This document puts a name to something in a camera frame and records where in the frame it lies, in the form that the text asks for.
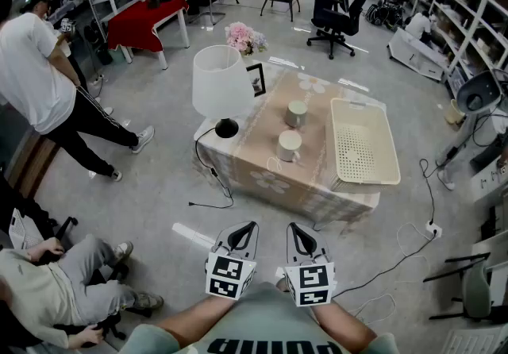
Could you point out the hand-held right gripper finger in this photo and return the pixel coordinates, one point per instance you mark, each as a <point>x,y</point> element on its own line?
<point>293,249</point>
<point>321,249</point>

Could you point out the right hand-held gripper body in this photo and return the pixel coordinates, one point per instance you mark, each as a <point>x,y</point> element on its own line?
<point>313,283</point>

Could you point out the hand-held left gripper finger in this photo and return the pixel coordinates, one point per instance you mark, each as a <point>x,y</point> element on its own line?
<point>252,245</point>
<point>224,241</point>

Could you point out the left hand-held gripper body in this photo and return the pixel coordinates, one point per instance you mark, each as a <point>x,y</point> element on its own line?
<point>224,271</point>

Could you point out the cream mug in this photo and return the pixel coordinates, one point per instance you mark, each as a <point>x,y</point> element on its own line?
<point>294,116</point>
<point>287,148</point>

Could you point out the cream perforated plastic basket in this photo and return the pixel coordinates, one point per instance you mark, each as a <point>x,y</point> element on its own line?
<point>359,154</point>

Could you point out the person's left forearm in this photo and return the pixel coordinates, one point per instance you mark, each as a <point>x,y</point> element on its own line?
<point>198,316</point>

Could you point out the person's right forearm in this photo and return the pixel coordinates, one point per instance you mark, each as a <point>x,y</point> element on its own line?
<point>345,324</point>

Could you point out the person's pale green shirt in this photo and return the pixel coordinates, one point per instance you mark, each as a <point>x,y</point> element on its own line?
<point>270,316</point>

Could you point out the white power strip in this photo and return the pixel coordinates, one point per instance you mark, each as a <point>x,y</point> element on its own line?
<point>433,229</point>

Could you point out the floral cloth covered table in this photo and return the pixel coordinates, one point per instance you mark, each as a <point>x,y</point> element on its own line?
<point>254,126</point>

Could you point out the black swivel chair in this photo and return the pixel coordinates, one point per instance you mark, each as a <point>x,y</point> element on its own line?
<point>113,326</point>
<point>24,201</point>

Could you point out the white table lamp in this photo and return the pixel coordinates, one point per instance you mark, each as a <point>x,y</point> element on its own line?
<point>220,86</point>

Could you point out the white slatted panel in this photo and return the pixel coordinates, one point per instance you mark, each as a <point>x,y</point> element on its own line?
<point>472,340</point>

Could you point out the cream waste bin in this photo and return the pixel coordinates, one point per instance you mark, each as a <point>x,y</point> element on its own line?
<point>454,112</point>

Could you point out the brown floor mat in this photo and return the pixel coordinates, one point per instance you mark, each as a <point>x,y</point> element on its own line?
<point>33,166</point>

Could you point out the pink purple flower bouquet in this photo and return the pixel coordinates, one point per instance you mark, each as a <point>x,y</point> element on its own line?
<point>242,35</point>

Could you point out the white low cabinet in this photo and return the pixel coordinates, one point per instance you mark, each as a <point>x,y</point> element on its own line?
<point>412,52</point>

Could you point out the grey floor machine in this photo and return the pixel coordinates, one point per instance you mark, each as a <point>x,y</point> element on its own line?
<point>478,94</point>

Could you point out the black office chair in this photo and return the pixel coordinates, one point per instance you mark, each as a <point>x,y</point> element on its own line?
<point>349,23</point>

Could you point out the red cloth covered table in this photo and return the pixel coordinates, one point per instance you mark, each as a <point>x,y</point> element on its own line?
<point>135,27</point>

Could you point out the black wheelchair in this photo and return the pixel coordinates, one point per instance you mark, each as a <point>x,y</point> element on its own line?
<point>383,13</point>

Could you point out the green chair black frame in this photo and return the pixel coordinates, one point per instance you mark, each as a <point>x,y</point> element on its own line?
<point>476,289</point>

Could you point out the black picture frame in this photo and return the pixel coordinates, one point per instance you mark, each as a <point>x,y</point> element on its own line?
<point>258,80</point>

